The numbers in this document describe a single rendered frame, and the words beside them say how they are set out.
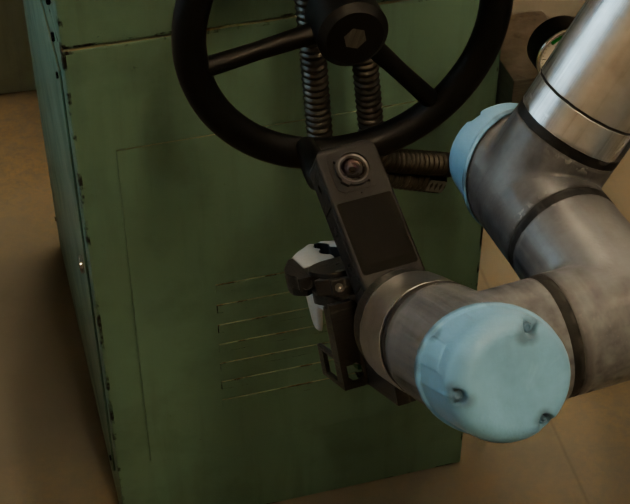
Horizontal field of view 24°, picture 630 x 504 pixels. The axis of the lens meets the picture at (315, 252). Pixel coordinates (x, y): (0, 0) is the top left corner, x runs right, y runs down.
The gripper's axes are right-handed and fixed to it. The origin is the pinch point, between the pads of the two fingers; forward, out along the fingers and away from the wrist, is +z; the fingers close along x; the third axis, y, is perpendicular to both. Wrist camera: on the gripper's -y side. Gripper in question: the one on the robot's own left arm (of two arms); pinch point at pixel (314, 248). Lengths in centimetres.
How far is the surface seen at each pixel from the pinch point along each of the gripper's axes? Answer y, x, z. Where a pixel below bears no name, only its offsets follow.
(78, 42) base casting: -17.6, -10.3, 29.7
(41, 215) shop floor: 11, -9, 122
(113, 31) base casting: -17.9, -7.0, 29.2
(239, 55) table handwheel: -14.9, -0.6, 9.4
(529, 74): -5.4, 33.4, 29.4
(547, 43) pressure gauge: -8.7, 33.0, 23.3
